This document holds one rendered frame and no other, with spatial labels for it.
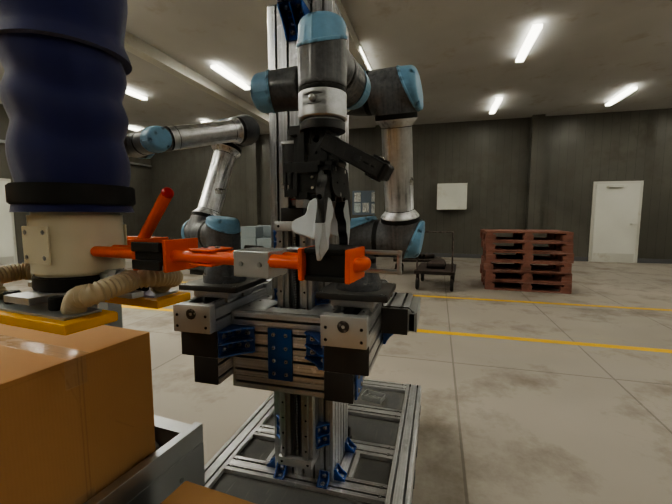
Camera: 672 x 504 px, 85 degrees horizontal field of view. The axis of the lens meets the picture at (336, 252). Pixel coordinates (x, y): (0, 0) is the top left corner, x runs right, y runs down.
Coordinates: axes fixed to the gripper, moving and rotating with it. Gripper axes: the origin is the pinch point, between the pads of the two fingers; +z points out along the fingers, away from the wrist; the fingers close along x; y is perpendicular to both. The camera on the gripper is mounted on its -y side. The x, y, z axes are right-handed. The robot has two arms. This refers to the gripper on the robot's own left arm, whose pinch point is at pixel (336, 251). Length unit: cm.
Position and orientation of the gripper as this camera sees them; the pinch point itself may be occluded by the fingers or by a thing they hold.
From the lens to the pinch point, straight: 58.1
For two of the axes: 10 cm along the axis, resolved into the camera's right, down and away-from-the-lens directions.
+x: -3.7, 0.9, -9.3
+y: -9.3, -0.3, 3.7
